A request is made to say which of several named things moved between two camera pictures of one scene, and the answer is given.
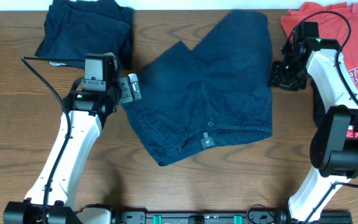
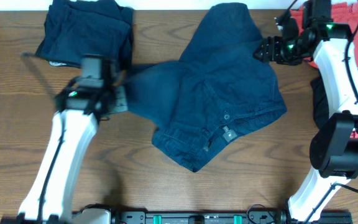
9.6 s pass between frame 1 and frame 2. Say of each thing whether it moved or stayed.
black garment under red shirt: stayed
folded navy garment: stayed
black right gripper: moved
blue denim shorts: moved
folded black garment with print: stayed
